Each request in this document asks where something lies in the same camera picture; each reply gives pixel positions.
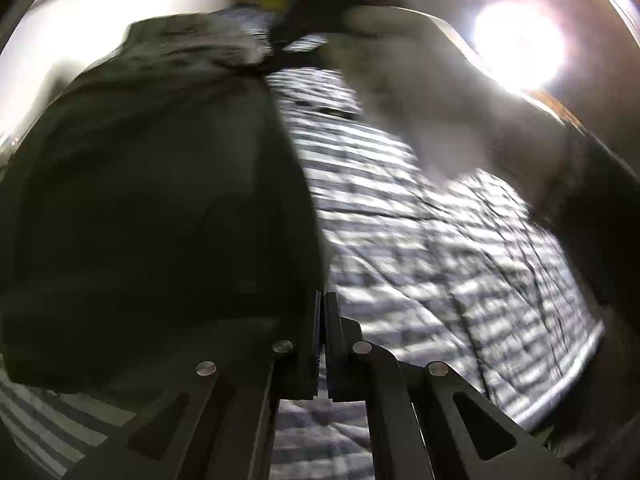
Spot wooden bed rail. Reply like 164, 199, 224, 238
525, 87, 586, 131

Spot striped bed sheet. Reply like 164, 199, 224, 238
0, 67, 606, 480

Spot ring light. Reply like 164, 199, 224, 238
472, 0, 566, 93

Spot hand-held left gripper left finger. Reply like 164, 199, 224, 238
65, 290, 323, 480

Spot person's right forearm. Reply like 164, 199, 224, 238
325, 4, 640, 321

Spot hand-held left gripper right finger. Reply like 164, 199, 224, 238
324, 291, 576, 480

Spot black pants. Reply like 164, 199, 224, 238
0, 7, 331, 396

